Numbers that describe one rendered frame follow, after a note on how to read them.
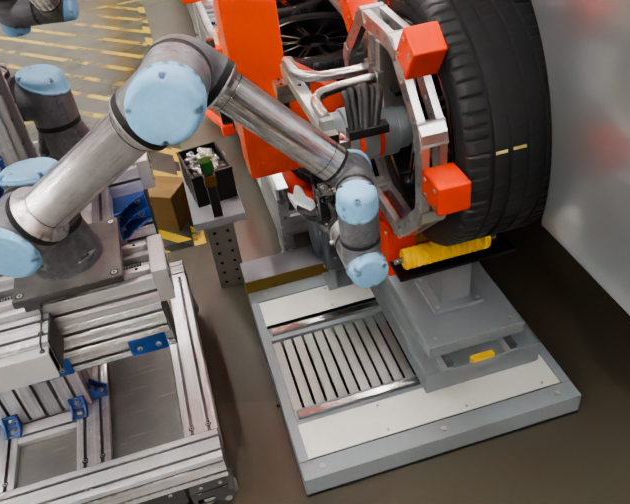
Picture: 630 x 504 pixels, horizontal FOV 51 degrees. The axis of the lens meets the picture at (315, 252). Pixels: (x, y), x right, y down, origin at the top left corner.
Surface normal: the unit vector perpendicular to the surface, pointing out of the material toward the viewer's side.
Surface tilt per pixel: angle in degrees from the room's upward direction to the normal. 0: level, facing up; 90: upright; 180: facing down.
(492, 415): 0
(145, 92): 86
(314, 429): 0
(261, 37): 90
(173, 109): 86
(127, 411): 0
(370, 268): 90
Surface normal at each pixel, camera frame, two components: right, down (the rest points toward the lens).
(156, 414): -0.11, -0.77
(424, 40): 0.07, -0.30
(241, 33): 0.27, 0.58
